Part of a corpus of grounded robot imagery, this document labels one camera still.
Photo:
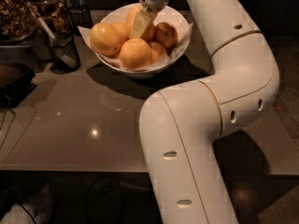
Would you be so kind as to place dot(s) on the large glass snack jar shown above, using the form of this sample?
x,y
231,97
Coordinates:
x,y
16,21

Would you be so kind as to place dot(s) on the white ceramic bowl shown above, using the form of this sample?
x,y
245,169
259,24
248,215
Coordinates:
x,y
172,16

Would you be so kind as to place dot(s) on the small right front orange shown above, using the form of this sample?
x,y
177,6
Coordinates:
x,y
157,50

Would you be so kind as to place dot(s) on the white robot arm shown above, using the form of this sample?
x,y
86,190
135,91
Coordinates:
x,y
178,125

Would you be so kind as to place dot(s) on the large left front orange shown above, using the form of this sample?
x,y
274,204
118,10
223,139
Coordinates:
x,y
105,39

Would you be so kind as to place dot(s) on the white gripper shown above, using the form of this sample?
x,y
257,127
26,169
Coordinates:
x,y
143,16

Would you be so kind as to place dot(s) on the black mesh cup back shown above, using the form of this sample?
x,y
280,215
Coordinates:
x,y
80,16

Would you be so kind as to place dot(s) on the black mesh cup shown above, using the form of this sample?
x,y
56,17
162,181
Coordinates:
x,y
80,16
63,52

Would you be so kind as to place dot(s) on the metal serving scoop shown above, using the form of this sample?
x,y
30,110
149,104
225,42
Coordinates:
x,y
41,23

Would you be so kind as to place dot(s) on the dark brown tray device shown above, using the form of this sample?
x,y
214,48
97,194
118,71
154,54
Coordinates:
x,y
15,83

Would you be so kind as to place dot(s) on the black mesh cup front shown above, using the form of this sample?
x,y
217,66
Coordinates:
x,y
63,52

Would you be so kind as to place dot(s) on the right orange with stem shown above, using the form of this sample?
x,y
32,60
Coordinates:
x,y
166,34

